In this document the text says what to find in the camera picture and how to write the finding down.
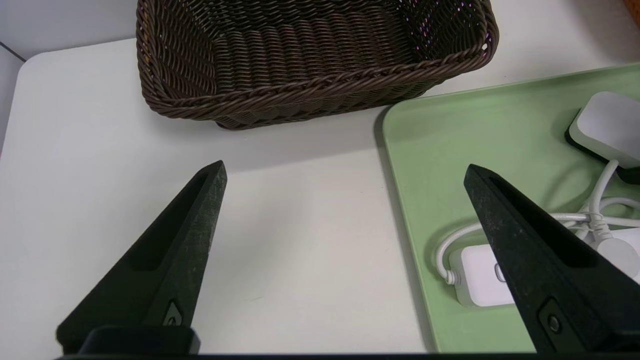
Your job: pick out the light green plastic tray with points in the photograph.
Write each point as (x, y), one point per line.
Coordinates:
(480, 130)

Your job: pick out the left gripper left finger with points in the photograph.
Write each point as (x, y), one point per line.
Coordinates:
(170, 260)

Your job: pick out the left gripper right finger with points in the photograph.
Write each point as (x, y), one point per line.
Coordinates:
(550, 280)

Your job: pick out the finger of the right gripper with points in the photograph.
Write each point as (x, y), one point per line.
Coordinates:
(590, 152)

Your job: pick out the white oval plastic case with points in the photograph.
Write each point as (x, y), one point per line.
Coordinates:
(610, 125)

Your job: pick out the orange wicker basket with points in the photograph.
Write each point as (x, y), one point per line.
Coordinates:
(636, 4)

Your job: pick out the dark brown wicker basket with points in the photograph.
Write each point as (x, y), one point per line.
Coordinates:
(300, 95)

